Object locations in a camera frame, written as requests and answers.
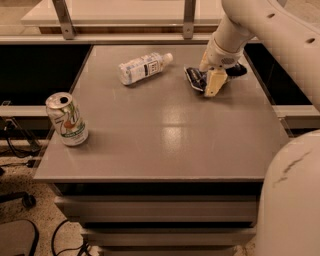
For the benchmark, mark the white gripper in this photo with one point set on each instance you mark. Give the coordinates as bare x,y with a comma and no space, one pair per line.
220,55

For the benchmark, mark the blue chip bag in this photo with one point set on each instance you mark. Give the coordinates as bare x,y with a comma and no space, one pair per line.
198,79

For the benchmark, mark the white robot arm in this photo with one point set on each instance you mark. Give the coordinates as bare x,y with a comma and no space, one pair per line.
289,210

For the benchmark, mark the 7up soda can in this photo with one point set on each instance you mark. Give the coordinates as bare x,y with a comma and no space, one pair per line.
65,116

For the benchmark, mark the clear plastic water bottle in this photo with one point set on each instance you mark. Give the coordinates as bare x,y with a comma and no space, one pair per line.
143,67

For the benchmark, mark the grey drawer cabinet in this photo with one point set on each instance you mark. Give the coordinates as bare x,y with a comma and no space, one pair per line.
161,138

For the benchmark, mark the upper grey drawer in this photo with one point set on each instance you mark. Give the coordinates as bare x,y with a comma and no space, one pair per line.
93,209

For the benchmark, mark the grey drawer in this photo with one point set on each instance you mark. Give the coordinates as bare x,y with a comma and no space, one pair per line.
93,209
171,237

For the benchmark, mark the lower grey drawer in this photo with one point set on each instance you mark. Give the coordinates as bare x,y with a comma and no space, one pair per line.
171,237

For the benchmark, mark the black chair caster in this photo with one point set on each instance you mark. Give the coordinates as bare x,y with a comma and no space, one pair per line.
28,200

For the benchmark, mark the grey chair seat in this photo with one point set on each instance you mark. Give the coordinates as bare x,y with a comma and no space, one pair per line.
18,238

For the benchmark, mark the middle metal bracket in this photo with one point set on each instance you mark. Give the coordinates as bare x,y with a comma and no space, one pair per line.
188,19

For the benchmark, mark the metal bracket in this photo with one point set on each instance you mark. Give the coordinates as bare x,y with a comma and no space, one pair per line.
64,18
188,19

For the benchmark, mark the left metal bracket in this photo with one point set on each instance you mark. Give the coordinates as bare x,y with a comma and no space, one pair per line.
64,18

